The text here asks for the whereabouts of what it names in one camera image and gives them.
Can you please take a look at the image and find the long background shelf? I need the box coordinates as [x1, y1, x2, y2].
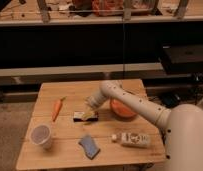
[0, 0, 203, 26]

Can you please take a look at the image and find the orange bowl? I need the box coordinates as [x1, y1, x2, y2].
[109, 99, 137, 119]

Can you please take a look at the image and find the wooden table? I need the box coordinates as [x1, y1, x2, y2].
[16, 81, 165, 171]

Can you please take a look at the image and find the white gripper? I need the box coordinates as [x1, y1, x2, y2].
[82, 93, 104, 121]

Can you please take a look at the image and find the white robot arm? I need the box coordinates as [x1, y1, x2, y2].
[86, 80, 203, 171]

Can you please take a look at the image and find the white plastic bottle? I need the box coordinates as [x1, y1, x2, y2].
[111, 132, 151, 148]

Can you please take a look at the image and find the orange carrot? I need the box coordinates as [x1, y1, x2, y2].
[52, 97, 65, 122]

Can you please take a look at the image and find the black box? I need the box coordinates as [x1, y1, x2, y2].
[160, 44, 203, 74]

